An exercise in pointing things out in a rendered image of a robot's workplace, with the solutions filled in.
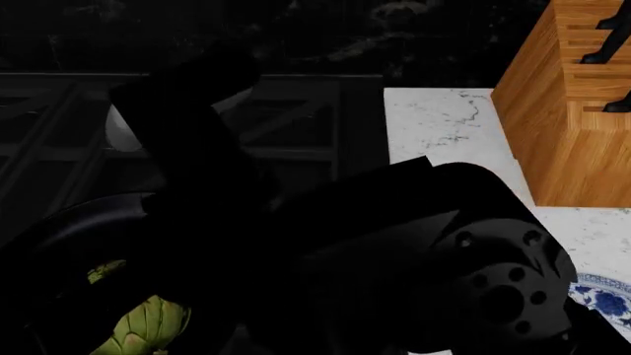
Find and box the wooden knife block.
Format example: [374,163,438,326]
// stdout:
[490,0,631,208]

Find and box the black knife handle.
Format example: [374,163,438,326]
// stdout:
[601,90,631,113]
[595,6,631,32]
[578,22,631,65]

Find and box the green artichoke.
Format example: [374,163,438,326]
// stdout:
[86,257,193,355]

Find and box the black stove with grates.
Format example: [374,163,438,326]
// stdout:
[0,71,390,238]

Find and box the black frying pan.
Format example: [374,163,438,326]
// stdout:
[0,190,164,355]

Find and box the blue and white patterned plate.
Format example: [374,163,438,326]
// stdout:
[566,272,631,343]

